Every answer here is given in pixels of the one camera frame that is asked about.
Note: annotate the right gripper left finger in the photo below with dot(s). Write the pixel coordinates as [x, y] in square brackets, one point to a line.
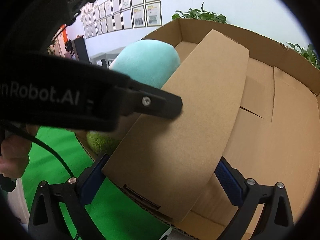
[92, 179]

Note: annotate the person's left hand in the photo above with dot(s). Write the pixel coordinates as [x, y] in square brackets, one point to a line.
[14, 156]

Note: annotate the pink teal plush toy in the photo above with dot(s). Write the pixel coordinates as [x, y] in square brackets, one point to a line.
[150, 62]

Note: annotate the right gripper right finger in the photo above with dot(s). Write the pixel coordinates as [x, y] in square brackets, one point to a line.
[276, 219]

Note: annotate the left potted plant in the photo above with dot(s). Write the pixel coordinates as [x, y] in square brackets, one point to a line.
[200, 14]

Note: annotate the right potted plant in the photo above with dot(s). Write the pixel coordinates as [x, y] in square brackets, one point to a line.
[308, 53]

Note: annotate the black cabinet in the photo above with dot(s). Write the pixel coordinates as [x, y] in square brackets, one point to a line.
[80, 50]

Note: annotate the grey plastic stool stack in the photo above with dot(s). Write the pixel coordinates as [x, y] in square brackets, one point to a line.
[111, 55]

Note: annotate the potted plant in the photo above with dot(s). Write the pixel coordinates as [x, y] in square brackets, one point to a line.
[308, 53]
[200, 14]

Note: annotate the framed certificates on wall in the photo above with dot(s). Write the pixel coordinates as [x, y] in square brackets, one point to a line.
[107, 16]

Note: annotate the long brown cardboard box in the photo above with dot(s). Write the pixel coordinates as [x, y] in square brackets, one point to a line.
[166, 164]

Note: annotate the white folding phone stand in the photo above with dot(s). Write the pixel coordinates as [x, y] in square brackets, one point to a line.
[172, 234]

